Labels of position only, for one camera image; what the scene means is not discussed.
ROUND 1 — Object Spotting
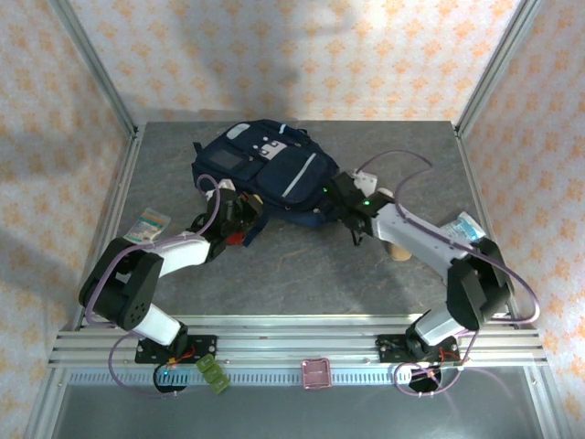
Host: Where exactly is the navy blue backpack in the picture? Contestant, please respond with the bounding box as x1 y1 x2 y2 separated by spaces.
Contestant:
191 119 342 248

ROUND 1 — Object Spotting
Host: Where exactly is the brown cork glasses case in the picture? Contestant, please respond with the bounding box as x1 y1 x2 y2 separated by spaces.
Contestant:
388 241 412 263

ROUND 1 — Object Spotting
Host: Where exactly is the blue face mask pack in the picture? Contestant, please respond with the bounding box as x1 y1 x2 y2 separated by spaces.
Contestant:
441 210 488 243

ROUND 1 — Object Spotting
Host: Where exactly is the green white paper packet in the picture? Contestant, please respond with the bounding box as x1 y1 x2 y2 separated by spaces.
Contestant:
125 208 171 243

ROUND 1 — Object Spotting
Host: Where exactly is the green button pad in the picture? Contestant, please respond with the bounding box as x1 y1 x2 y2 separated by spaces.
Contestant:
195 354 229 394

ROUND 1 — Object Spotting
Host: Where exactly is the pink square tray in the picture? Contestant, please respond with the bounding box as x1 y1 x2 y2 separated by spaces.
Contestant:
300 359 331 391

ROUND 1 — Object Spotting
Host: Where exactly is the aluminium side rail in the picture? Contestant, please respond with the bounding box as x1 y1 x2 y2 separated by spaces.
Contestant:
68 123 147 330
454 123 527 328

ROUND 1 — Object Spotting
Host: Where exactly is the aluminium mounting rail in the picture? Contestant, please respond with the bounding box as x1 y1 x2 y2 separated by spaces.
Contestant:
48 314 548 367

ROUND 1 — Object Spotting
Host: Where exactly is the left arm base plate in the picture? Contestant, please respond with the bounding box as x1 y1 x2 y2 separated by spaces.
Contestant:
135 335 218 365

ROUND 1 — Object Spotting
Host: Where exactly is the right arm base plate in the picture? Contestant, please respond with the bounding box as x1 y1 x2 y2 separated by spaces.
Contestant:
375 335 461 365

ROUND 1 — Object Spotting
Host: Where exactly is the slotted grey cable duct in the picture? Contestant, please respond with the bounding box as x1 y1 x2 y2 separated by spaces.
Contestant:
63 369 458 388

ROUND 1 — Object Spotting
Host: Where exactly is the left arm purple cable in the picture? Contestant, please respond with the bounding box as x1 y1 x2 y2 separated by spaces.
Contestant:
84 173 229 399

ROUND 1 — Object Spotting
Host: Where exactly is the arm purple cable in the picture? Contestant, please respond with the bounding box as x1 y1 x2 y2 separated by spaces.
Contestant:
84 173 229 399
360 149 541 399

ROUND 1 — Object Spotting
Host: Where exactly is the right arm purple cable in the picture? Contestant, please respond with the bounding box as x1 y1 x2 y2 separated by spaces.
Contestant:
360 149 541 399

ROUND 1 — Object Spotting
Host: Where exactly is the aluminium frame post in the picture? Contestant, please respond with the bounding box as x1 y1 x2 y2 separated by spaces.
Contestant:
48 0 141 136
455 0 548 136

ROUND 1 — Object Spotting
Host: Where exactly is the aluminium lower frame bar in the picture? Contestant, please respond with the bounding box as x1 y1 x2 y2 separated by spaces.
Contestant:
25 368 69 439
524 365 564 439

